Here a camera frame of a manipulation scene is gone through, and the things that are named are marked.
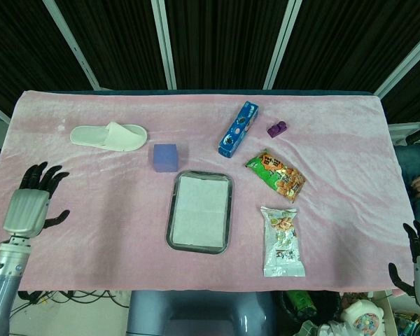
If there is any blue cookie box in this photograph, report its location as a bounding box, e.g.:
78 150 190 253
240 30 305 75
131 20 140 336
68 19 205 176
217 101 260 158

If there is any purple toy building brick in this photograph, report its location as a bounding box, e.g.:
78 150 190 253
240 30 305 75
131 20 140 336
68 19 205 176
267 120 289 139

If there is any stainless steel tray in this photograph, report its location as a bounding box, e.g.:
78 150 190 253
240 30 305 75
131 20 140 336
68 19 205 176
165 170 235 256

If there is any pink plush table cloth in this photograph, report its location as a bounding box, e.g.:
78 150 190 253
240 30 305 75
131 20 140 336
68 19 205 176
0 90 416 293

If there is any green snack bag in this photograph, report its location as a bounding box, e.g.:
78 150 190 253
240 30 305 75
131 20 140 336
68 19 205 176
244 148 307 204

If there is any bystander blue jeans leg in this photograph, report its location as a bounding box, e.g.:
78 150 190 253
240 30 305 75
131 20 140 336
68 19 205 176
395 145 420 232

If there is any white disposable slipper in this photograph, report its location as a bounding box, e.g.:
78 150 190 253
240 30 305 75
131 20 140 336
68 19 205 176
69 121 148 153

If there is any left black-fingered silver robot hand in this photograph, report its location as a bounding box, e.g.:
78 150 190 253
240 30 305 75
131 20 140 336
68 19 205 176
2 161 71 236

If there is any purple foam cube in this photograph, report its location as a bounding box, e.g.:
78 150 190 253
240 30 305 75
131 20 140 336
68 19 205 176
153 143 179 174

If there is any white snack bag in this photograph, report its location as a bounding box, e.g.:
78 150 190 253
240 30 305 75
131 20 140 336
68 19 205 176
260 205 307 278

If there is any grey-blue robot torso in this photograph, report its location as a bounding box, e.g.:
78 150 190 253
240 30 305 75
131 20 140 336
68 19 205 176
125 290 277 336

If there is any black floor cable bundle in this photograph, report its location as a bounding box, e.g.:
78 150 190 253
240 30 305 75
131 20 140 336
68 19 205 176
17 289 130 309

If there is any black waste bin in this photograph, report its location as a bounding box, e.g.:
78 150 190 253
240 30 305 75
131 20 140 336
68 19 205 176
276 290 341 325

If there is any white paper sheet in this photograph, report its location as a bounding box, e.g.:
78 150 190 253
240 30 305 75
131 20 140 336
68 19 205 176
171 176 229 248

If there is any white plush toy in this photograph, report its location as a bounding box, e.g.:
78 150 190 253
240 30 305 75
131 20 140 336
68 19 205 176
341 300 386 336

